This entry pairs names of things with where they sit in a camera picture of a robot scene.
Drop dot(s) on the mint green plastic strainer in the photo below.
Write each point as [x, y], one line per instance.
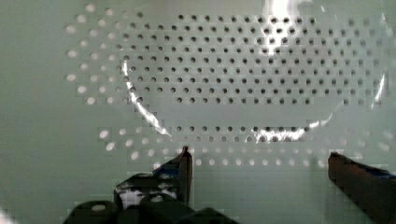
[260, 92]

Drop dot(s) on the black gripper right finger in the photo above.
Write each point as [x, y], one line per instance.
[372, 189]

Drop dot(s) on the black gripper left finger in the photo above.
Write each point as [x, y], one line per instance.
[161, 196]

